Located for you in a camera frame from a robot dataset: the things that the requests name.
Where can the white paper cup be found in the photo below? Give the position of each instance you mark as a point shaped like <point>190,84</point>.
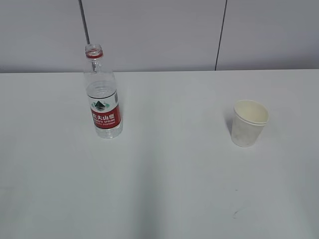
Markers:
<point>249,119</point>

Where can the clear Nongfu Spring water bottle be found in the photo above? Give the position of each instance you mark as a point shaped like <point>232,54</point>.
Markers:
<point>101,89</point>

